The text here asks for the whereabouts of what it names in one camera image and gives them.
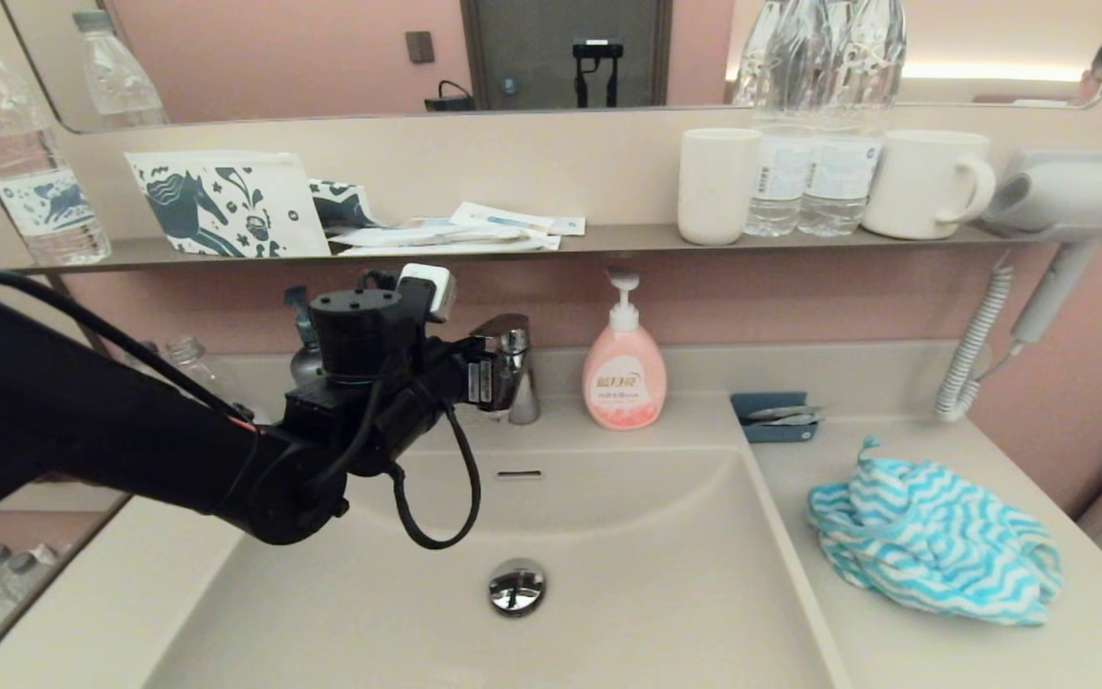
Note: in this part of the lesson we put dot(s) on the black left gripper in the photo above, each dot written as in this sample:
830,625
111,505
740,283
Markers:
444,373

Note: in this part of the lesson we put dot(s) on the chrome sink faucet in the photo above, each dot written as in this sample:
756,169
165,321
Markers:
520,392

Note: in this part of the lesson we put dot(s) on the teal white striped cloth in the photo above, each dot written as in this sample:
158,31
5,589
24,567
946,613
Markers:
934,545

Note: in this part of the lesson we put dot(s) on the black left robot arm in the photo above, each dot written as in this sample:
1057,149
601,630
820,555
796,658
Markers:
82,411

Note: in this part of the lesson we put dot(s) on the beige sink basin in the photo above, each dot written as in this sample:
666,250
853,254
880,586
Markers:
656,574

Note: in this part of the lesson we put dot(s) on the long white sachet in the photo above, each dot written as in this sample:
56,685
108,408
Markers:
436,239

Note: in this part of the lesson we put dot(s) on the pink soap pump bottle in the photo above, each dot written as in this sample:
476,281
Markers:
623,383

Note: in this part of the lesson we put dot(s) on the white blue sachet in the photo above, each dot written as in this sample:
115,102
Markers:
513,218

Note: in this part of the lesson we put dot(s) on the dark grey pump bottle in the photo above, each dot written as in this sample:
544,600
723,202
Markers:
302,364

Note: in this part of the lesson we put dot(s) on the small horse print packet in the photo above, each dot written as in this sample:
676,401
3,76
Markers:
342,204

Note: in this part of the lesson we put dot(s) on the clear water bottles on counter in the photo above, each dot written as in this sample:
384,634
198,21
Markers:
189,356

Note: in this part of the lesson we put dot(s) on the white horse print pouch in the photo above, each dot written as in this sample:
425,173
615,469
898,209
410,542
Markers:
221,204

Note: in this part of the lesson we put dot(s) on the small blue tray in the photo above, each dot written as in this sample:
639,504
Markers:
776,433

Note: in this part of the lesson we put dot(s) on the silvery packet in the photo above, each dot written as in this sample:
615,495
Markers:
781,415

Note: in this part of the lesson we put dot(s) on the water bottle plain white label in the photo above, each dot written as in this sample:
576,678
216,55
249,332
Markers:
777,180

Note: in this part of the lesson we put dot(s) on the water bottles on shelf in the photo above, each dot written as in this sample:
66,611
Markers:
838,180

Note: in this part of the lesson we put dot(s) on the water bottle horse print label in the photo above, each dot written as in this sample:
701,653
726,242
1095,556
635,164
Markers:
20,163

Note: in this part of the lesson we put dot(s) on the grey hair dryer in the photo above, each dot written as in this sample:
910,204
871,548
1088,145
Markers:
1077,197

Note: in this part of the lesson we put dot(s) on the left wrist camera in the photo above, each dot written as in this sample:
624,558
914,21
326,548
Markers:
427,292

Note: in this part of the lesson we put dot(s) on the grey metal wall shelf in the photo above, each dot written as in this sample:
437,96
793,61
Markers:
618,239

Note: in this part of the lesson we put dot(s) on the wall mirror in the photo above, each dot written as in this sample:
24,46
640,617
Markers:
321,57

